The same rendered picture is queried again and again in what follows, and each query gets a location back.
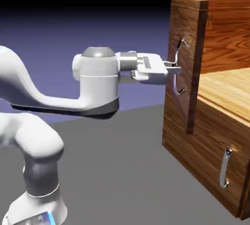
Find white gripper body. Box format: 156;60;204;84
134;52;169;85

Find curved silver door handle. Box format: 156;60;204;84
219;148;234;189
172;38;191;96

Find wooden cabinet door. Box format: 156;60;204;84
165;0;209;135
161;99;250;218

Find wooden cabinet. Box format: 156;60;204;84
161;0;250;220

